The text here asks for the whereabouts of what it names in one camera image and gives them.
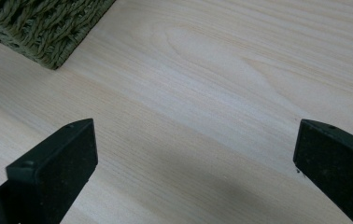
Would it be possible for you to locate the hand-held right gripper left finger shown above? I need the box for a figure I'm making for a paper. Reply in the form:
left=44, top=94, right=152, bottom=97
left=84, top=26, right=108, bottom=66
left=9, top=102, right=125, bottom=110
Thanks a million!
left=0, top=118, right=99, bottom=224

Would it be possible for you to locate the green woven basket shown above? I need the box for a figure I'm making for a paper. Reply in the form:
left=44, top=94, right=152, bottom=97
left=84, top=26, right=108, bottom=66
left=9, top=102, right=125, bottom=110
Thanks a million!
left=0, top=0, right=117, bottom=71

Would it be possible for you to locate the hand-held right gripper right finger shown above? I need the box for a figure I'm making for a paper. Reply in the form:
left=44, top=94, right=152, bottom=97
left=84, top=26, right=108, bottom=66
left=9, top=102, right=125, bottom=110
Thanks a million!
left=292, top=119, right=353, bottom=224

